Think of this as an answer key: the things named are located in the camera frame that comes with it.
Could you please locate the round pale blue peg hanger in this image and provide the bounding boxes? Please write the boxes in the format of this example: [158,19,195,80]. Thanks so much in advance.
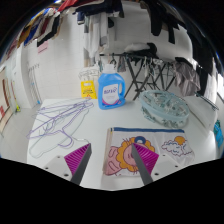
[139,89,190,129]

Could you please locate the blue plastic slippers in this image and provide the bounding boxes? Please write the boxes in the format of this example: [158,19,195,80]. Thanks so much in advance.
[213,119,224,149]

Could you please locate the black folding drying rack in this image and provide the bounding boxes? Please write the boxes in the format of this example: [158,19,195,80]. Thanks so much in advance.
[99,49,178,101]

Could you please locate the blue detergent bottle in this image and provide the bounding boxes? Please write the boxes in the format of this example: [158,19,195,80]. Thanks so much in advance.
[97,63,127,110]

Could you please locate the purple wire clothes hanger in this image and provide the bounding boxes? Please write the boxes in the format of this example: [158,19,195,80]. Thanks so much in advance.
[26,98,95,148]

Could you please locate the white wire clothes hanger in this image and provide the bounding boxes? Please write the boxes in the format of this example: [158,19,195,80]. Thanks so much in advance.
[29,128,91,159]

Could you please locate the green hoop hanger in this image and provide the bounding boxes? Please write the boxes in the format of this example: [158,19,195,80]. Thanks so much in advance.
[196,93,220,111]

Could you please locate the pink wall notice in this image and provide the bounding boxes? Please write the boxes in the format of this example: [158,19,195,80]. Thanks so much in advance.
[37,40,49,54]

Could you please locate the white cartoon print towel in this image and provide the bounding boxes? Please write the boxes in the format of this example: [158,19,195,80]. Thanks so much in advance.
[103,126,196,177]

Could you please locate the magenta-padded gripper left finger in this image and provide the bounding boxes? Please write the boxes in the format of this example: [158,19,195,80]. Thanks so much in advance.
[42,143,93,186]

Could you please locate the white hanger bundle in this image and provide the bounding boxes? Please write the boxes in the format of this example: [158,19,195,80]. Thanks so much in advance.
[78,66,101,83]

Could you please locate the hanging clothes row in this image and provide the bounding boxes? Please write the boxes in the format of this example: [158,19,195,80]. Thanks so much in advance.
[4,0,224,98]

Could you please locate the white pillow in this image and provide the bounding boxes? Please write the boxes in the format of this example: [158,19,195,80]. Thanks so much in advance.
[184,95,218,134]

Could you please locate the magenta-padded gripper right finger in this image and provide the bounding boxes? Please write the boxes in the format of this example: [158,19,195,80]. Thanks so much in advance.
[130,142,184,186]

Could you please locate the white folded bedding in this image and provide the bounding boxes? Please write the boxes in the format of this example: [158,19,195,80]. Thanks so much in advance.
[123,42,152,54]

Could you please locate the grey garment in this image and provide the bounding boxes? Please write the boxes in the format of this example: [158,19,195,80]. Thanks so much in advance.
[173,59,202,98]

